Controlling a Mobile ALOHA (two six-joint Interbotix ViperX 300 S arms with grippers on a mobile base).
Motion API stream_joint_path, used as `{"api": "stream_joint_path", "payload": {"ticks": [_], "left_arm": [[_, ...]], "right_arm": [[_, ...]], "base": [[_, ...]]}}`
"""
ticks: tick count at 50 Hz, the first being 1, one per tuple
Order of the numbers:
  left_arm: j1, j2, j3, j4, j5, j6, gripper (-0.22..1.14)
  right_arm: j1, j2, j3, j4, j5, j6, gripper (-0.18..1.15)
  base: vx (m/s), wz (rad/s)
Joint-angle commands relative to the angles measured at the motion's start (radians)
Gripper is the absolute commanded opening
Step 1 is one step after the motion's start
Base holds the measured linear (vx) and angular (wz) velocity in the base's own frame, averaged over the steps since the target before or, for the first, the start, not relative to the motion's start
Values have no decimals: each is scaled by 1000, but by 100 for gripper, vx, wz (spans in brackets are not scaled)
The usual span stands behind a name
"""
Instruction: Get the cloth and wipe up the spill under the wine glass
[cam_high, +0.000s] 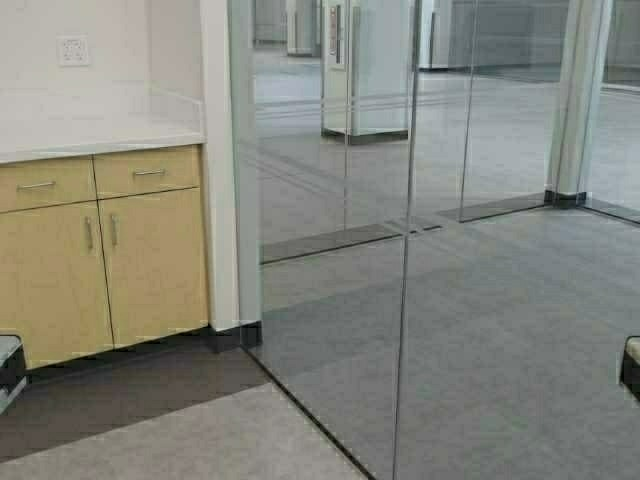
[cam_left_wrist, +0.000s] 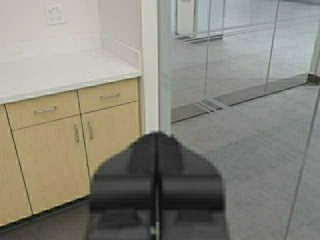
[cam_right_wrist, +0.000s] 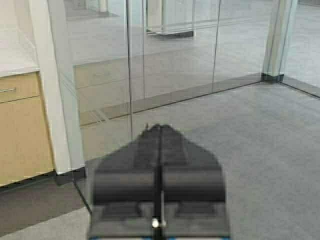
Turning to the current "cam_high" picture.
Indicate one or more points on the white square column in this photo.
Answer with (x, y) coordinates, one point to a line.
(577, 103)

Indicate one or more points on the white countertop on cabinet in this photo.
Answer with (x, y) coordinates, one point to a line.
(41, 124)

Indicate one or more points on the door metal handle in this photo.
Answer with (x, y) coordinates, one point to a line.
(114, 229)
(89, 233)

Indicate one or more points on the left drawer metal handle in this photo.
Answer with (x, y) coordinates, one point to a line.
(35, 186)

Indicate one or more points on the glass partition door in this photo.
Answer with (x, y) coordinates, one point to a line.
(321, 99)

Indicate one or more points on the right drawer metal handle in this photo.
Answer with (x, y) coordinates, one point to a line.
(153, 172)

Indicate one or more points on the white wall outlet plate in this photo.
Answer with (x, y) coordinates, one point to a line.
(73, 51)

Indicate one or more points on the right door metal handle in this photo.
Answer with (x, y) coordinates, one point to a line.
(114, 229)

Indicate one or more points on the drawer metal handle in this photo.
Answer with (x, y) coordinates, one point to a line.
(35, 186)
(153, 172)

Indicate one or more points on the light wood base cabinet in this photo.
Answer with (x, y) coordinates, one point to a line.
(65, 302)

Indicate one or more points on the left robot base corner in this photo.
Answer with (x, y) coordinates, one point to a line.
(13, 370)

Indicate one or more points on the left door metal handle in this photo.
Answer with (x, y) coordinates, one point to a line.
(89, 233)

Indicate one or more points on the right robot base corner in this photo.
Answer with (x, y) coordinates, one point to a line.
(630, 368)

